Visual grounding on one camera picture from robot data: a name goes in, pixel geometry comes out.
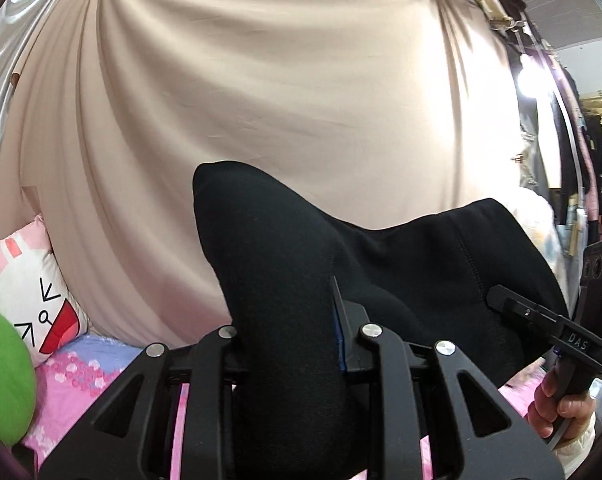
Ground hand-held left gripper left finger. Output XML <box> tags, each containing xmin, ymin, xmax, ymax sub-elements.
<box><xmin>38</xmin><ymin>325</ymin><xmax>252</xmax><ymax>480</ymax></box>

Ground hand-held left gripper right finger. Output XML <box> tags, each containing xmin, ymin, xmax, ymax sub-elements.
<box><xmin>331</xmin><ymin>275</ymin><xmax>566</xmax><ymax>480</ymax></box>

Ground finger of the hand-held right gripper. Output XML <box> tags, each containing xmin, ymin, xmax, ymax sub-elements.
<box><xmin>486</xmin><ymin>285</ymin><xmax>566</xmax><ymax>347</ymax></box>

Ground black pants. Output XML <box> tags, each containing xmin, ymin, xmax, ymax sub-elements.
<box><xmin>192</xmin><ymin>160</ymin><xmax>569</xmax><ymax>480</ymax></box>

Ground person's right forearm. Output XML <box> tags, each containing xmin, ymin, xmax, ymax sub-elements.
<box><xmin>551</xmin><ymin>407</ymin><xmax>600</xmax><ymax>478</ymax></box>

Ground person's right hand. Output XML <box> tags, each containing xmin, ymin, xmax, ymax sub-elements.
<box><xmin>528</xmin><ymin>365</ymin><xmax>599</xmax><ymax>441</ymax></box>

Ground white printed cloth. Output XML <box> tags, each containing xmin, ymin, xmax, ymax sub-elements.
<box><xmin>503</xmin><ymin>187</ymin><xmax>589</xmax><ymax>311</ymax></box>

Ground hanging clothes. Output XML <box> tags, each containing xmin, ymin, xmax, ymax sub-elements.
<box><xmin>511</xmin><ymin>5</ymin><xmax>602</xmax><ymax>241</ymax></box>

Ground pink floral bed sheet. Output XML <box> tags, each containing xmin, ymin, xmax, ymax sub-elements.
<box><xmin>21</xmin><ymin>332</ymin><xmax>546</xmax><ymax>480</ymax></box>

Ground white pink cartoon pillow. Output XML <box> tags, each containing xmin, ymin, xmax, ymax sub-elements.
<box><xmin>0</xmin><ymin>215</ymin><xmax>89</xmax><ymax>368</ymax></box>

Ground green pillow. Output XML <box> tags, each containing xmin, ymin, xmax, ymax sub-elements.
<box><xmin>0</xmin><ymin>305</ymin><xmax>38</xmax><ymax>448</ymax></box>

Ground beige curtain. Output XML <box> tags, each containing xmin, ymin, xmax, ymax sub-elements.
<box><xmin>1</xmin><ymin>0</ymin><xmax>526</xmax><ymax>348</ymax></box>

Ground silver curtain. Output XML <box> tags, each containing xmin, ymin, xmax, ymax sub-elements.
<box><xmin>0</xmin><ymin>0</ymin><xmax>59</xmax><ymax>193</ymax></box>

